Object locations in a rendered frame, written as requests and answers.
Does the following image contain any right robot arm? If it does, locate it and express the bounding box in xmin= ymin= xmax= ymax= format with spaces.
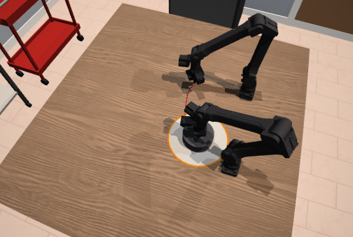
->
xmin=178 ymin=13 xmax=279 ymax=99

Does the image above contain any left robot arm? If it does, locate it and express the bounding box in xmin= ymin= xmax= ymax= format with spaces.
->
xmin=180 ymin=101 xmax=298 ymax=176

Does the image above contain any white flat circular area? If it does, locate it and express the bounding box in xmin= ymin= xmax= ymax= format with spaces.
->
xmin=169 ymin=118 xmax=227 ymax=166

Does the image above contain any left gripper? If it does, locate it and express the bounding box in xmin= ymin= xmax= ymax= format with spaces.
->
xmin=193 ymin=124 xmax=207 ymax=137

